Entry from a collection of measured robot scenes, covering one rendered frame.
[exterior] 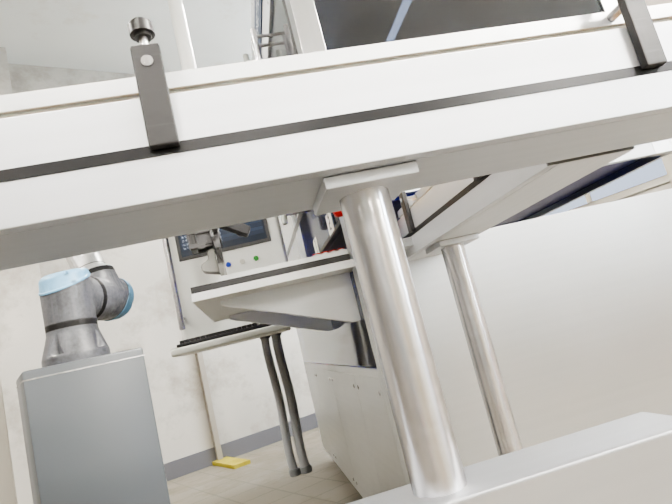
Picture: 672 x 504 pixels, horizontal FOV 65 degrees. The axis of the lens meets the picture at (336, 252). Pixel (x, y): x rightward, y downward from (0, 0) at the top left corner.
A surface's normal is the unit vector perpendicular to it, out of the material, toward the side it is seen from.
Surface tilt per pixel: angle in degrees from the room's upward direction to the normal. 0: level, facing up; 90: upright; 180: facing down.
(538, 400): 90
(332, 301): 90
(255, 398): 90
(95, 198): 90
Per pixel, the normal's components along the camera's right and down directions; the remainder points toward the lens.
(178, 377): 0.54, -0.26
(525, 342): 0.15, -0.19
